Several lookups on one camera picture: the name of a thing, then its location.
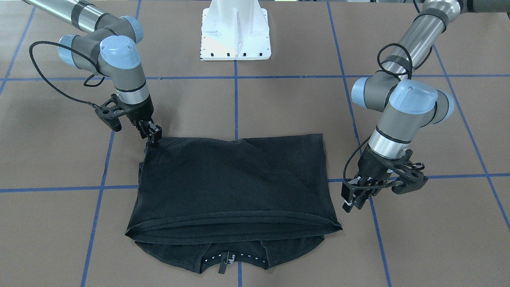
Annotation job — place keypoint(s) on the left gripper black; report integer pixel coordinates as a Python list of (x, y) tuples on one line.
[(372, 164)]

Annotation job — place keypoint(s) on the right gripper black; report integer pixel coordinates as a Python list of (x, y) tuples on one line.
[(144, 111)]

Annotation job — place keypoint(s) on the black graphic t-shirt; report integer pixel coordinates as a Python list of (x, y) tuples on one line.
[(203, 202)]

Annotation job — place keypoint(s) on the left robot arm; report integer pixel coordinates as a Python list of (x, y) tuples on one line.
[(406, 105)]

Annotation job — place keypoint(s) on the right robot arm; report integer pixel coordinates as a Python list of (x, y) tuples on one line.
[(109, 49)]

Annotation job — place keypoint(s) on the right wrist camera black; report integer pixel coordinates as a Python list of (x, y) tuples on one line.
[(111, 111)]

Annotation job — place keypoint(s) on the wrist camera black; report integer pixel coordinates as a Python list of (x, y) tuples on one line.
[(410, 175), (111, 111)]

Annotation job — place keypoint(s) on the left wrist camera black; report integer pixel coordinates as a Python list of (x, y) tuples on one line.
[(410, 175)]

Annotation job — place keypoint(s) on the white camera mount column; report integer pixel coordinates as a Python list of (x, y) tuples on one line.
[(235, 30)]

